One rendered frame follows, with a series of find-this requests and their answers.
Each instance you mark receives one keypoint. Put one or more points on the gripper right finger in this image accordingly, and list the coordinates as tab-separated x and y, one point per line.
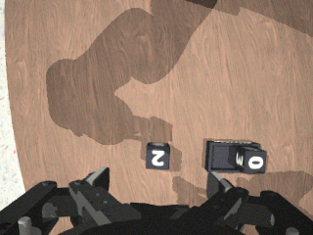
271	213

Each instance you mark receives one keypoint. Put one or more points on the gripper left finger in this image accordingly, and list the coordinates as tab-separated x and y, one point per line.
24	215

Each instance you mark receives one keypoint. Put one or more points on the black number cube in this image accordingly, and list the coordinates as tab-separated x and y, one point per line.
250	160
157	156

